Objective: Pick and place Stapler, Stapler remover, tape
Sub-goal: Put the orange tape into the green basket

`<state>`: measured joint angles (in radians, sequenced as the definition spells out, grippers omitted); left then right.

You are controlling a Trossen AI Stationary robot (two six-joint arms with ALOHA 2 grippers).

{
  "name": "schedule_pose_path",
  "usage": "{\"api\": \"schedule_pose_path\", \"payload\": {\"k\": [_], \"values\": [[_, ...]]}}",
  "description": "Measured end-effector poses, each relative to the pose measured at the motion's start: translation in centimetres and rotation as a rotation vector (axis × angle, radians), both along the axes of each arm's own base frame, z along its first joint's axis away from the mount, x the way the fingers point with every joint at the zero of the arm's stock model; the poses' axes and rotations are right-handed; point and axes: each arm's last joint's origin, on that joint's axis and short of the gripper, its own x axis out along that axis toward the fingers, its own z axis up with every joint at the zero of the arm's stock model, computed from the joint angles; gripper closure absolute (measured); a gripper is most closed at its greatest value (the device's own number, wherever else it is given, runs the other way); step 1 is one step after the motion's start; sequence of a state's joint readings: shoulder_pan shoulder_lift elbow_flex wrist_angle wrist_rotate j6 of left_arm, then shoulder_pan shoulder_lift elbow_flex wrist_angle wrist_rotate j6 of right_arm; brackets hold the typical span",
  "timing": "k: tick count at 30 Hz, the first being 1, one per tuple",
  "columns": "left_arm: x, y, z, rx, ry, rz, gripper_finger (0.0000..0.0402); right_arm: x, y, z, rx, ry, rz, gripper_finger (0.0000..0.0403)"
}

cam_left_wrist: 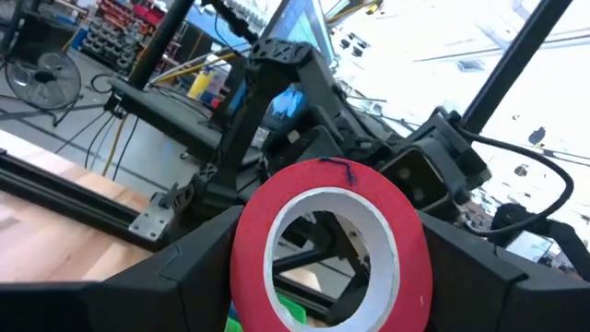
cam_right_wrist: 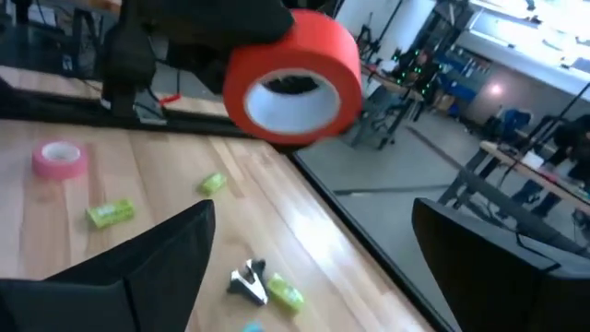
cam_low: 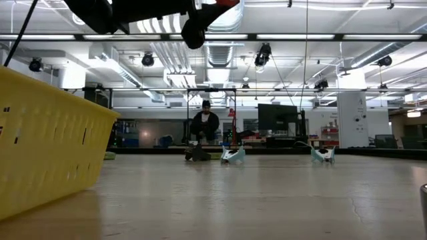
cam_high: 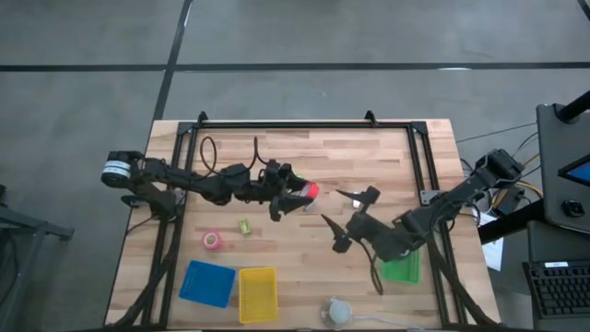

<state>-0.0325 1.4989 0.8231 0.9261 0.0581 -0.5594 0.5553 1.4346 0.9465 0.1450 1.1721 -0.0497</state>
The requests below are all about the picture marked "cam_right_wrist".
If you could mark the red tape roll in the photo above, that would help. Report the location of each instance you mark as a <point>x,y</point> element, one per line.
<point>313,50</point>

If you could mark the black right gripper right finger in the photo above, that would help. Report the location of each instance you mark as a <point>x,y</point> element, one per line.
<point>498,286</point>

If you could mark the black-legged wooden desk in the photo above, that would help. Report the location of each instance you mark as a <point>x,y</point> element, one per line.
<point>507,184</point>

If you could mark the teal staple remover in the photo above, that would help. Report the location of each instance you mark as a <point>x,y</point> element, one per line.
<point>252,328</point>

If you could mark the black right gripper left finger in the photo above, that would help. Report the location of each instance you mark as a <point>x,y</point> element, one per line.
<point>115,295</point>

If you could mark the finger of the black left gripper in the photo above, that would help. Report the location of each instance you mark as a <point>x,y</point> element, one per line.
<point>216,23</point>
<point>290,85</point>

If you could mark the pink tape roll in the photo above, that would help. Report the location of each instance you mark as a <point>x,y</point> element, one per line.
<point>60,166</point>

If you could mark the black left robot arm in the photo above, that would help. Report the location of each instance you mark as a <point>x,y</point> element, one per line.
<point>126,55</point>

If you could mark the black staple remover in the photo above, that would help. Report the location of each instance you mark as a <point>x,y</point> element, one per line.
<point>249,283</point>

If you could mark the person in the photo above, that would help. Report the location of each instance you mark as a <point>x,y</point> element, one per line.
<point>569,143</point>

